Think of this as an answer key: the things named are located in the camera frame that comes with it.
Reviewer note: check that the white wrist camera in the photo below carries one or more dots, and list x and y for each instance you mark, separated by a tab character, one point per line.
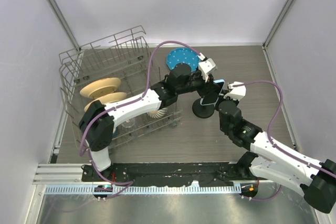
236	91
207	67

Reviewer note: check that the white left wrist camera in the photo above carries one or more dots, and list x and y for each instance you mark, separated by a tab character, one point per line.
207	67

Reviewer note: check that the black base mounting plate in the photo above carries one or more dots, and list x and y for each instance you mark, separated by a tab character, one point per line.
207	174

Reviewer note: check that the grey wire dish rack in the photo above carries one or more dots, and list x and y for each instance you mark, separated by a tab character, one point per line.
114	64

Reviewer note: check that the white slotted cable duct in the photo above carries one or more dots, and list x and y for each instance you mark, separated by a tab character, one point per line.
152	190

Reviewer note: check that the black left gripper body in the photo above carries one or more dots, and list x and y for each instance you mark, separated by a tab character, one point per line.
196	82

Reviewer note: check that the black phone stand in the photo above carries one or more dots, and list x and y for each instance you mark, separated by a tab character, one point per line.
202	111

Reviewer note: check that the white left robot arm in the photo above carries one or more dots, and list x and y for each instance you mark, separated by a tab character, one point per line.
100	120

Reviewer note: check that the phone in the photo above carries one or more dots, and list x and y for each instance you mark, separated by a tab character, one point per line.
212	94

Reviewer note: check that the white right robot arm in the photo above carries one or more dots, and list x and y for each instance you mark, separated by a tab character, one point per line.
268	158

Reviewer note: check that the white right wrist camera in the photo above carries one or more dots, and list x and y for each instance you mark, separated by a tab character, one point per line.
236	91

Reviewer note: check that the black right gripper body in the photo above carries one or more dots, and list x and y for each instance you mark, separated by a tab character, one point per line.
222	98

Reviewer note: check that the beige wooden bowl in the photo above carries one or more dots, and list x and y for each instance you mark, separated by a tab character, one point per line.
108	98
100	88

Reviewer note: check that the blue polka dot plate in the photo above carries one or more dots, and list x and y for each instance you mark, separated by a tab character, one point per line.
182	55

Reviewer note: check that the clear drinking glass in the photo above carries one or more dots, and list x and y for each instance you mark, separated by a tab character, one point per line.
128	123

